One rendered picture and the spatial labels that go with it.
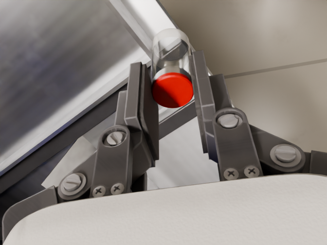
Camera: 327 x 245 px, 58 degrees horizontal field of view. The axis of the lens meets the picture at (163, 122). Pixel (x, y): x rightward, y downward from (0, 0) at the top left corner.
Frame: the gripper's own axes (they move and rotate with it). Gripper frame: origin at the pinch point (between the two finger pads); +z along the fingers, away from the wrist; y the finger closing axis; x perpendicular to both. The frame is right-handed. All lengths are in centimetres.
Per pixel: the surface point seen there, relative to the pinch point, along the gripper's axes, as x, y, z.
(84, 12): -1.5, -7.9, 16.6
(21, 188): -20.4, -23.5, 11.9
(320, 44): -64, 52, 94
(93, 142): -15.1, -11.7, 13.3
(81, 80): -7.6, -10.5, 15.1
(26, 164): -15.0, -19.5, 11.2
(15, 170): -15.6, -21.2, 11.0
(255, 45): -59, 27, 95
